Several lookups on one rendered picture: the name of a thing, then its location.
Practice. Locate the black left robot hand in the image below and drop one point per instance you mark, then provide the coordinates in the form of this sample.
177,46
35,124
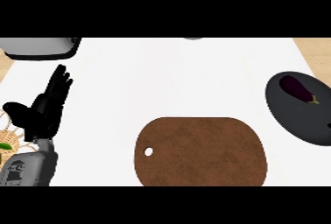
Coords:
41,116

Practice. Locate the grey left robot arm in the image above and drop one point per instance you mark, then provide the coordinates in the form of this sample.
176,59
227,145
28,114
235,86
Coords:
28,169

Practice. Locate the brown wooden cutting board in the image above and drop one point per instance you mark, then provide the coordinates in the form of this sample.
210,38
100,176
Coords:
199,151

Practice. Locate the dark grey pan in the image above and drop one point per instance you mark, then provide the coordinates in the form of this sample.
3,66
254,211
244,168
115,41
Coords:
297,113

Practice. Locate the dark purple eggplant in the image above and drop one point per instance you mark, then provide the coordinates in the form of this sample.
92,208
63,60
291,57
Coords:
295,88

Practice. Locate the tan wicker basket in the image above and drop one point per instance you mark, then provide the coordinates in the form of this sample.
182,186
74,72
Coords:
9,141

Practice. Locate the green leafy vegetable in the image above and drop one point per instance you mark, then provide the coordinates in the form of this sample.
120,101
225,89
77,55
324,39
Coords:
4,146

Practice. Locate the grey appliance with black rim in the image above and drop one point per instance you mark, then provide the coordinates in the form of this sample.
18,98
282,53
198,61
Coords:
38,48

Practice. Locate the small grey object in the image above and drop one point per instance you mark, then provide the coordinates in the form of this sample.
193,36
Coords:
192,38

